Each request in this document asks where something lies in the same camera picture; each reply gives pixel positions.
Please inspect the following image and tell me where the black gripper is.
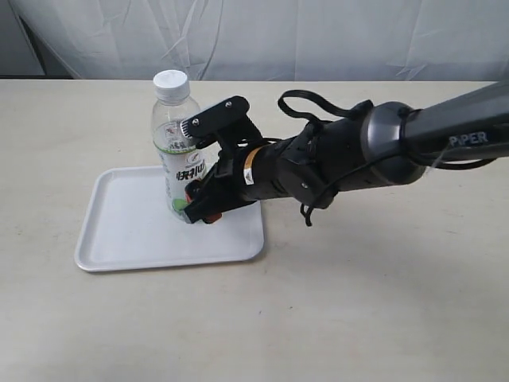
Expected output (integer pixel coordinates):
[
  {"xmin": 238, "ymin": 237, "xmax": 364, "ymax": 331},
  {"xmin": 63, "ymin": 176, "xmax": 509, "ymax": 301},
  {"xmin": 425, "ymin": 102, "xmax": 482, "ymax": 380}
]
[{"xmin": 183, "ymin": 141, "xmax": 290, "ymax": 223}]

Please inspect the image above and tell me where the clear plastic water bottle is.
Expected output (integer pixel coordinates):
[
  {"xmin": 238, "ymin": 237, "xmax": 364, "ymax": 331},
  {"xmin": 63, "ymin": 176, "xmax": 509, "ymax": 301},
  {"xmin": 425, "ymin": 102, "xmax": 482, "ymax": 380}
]
[{"xmin": 151, "ymin": 69, "xmax": 207, "ymax": 220}]

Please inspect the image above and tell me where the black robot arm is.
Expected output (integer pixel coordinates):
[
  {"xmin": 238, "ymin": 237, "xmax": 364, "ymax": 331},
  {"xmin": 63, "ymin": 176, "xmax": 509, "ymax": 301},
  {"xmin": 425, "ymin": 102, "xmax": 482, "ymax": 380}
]
[{"xmin": 181, "ymin": 81, "xmax": 508, "ymax": 224}]

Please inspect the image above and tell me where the white rectangular plastic tray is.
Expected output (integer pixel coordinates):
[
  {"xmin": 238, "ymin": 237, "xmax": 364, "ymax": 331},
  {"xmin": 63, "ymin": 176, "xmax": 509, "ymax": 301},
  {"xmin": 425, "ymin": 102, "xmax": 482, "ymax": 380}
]
[{"xmin": 74, "ymin": 166, "xmax": 265, "ymax": 272}]

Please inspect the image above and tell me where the white wrinkled backdrop curtain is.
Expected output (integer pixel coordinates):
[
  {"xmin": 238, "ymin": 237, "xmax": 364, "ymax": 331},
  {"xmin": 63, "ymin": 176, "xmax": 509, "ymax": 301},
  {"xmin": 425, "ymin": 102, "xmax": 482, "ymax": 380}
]
[{"xmin": 1, "ymin": 1, "xmax": 508, "ymax": 81}]

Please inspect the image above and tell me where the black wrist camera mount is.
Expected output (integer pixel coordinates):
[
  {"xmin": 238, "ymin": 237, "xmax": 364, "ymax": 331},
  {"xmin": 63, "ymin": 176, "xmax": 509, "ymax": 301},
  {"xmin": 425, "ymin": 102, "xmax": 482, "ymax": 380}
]
[{"xmin": 180, "ymin": 95, "xmax": 262, "ymax": 156}]

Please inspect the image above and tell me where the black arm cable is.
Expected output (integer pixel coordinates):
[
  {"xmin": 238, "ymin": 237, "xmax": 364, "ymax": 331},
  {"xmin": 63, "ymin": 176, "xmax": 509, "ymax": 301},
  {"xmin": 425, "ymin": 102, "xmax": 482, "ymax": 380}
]
[{"xmin": 262, "ymin": 89, "xmax": 494, "ymax": 228}]

